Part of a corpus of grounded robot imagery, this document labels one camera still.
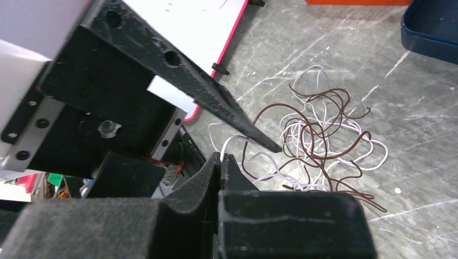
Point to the orange plastic bin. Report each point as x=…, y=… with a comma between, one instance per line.
x=360, y=2

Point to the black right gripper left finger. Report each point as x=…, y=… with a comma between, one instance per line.
x=180, y=225

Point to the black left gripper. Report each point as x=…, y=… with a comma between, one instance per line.
x=71, y=114

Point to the pink framed whiteboard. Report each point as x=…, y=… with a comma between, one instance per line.
x=201, y=30

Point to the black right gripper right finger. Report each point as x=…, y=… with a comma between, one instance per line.
x=281, y=224

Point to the black whiteboard clip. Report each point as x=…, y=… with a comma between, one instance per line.
x=220, y=69

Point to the dark blue plastic bin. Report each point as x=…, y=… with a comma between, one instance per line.
x=430, y=28

